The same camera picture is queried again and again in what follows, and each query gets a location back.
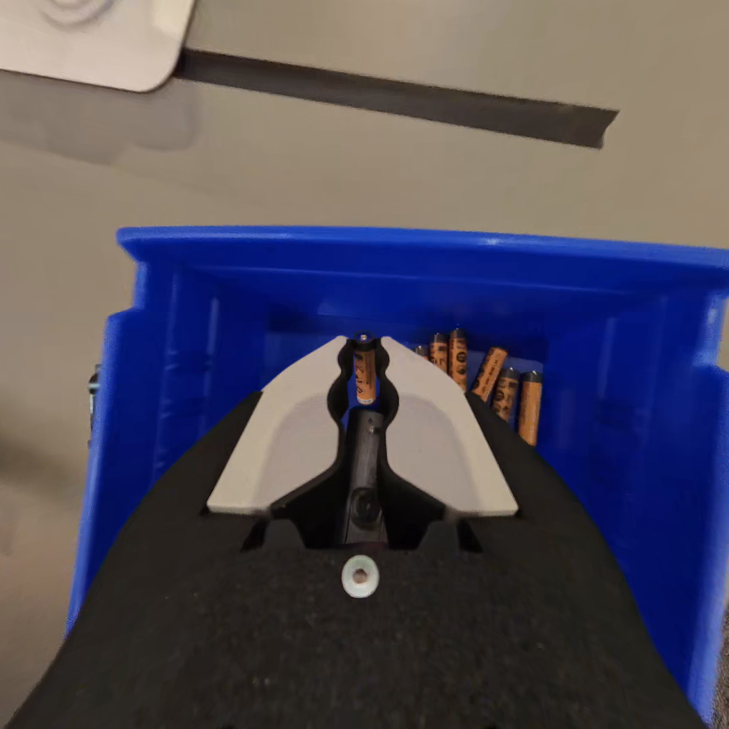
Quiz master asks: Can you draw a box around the blue bin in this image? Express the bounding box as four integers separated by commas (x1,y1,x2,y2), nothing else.
65,226,729,724

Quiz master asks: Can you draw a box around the grey desk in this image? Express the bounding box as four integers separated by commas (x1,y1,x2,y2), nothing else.
0,0,729,729

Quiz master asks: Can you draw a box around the pile of orange batteries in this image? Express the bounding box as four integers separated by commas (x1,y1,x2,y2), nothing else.
415,327,542,447

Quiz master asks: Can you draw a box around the black remote control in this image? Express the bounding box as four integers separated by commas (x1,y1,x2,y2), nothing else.
342,409,388,544

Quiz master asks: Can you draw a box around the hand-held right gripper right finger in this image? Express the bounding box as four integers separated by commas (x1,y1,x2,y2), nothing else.
379,335,520,519

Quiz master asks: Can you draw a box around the orange battery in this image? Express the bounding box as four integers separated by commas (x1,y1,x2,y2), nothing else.
352,332,379,406

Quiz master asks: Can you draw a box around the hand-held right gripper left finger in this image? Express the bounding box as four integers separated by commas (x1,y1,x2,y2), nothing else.
206,335,351,516

